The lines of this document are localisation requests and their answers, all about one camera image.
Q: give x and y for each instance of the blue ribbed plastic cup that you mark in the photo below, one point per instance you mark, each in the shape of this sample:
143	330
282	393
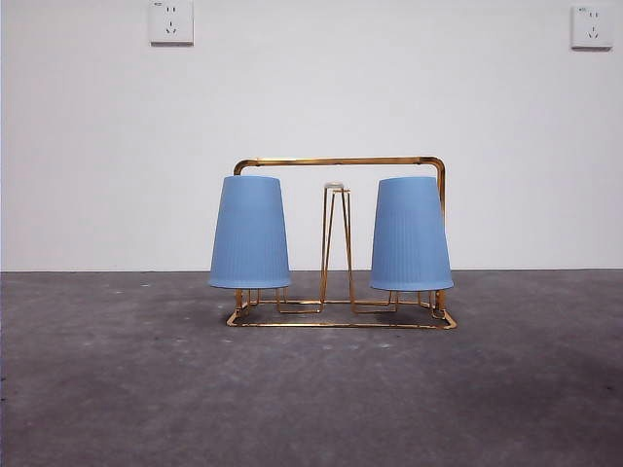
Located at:
411	233
250	233

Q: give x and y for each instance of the white wall power socket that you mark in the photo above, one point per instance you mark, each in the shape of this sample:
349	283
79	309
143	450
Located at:
592	28
171	22

